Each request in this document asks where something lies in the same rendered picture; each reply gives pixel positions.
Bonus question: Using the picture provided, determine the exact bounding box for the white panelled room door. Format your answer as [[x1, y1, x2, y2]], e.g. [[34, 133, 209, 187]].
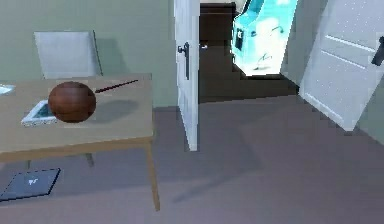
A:
[[298, 0, 384, 132]]

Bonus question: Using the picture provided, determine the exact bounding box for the black door handle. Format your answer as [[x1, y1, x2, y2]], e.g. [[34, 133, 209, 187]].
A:
[[177, 41, 191, 81]]

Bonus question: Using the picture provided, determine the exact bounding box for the light wooden table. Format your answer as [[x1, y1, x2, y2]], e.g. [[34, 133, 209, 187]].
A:
[[0, 73, 161, 212]]

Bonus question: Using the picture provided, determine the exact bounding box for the dark grey flat laptop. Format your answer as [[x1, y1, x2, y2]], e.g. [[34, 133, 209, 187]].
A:
[[0, 167, 62, 203]]

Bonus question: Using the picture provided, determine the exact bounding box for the brown ball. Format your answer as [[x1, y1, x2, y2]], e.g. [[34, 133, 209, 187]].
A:
[[47, 80, 98, 124]]

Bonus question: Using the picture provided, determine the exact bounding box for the grey chair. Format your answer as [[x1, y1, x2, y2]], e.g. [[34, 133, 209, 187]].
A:
[[25, 30, 104, 169]]

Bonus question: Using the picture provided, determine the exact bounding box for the dark thin wand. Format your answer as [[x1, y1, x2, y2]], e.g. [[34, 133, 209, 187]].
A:
[[94, 79, 139, 94]]

